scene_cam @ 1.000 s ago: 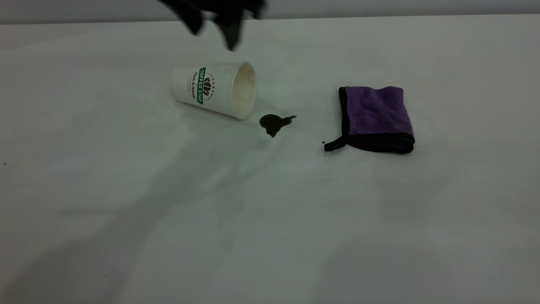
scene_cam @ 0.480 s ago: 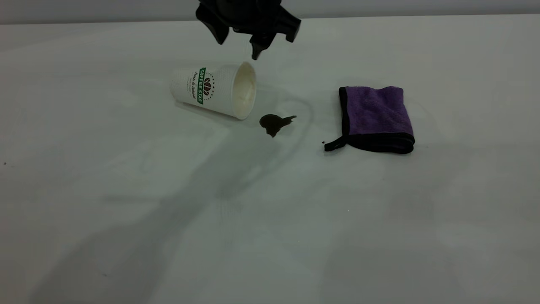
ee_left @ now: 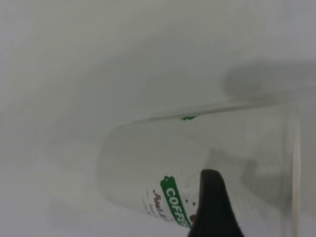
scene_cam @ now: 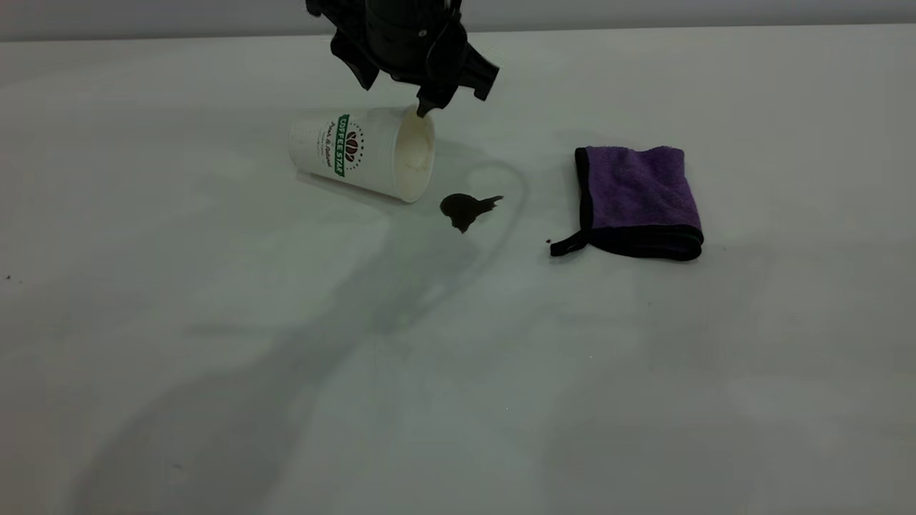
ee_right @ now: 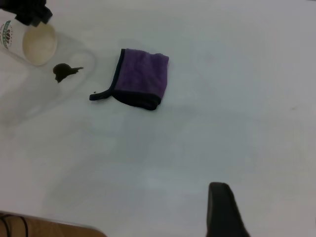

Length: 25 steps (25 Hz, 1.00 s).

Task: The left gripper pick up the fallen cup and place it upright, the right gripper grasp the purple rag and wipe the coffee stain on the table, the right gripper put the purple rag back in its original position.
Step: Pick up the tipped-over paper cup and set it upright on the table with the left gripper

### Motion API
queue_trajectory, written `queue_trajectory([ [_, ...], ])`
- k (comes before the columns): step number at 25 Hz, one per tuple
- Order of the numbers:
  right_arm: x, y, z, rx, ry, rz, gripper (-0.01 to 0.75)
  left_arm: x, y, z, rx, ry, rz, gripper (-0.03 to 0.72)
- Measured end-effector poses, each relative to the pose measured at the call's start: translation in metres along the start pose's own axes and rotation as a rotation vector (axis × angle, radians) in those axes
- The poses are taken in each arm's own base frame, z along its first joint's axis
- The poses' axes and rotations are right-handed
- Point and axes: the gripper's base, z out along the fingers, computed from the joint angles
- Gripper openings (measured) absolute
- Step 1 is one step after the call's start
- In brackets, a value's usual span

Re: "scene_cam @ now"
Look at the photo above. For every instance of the purple microfiber cloth black trim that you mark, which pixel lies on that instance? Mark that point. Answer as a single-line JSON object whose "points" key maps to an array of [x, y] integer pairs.
{"points": [[638, 193]]}

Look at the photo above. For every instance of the white paper coffee cup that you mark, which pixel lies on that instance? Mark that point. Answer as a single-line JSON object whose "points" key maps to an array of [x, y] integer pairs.
{"points": [[372, 151]]}

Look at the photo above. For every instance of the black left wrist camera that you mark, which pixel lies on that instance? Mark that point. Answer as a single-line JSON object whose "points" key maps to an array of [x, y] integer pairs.
{"points": [[322, 7]]}

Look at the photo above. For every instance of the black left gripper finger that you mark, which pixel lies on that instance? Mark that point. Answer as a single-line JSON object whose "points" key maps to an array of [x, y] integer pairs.
{"points": [[431, 99]]}

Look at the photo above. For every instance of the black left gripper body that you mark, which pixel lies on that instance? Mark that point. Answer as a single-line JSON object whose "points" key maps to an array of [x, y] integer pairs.
{"points": [[404, 39]]}

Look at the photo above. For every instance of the dark coffee spill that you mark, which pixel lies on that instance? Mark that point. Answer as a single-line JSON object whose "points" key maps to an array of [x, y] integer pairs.
{"points": [[464, 208]]}

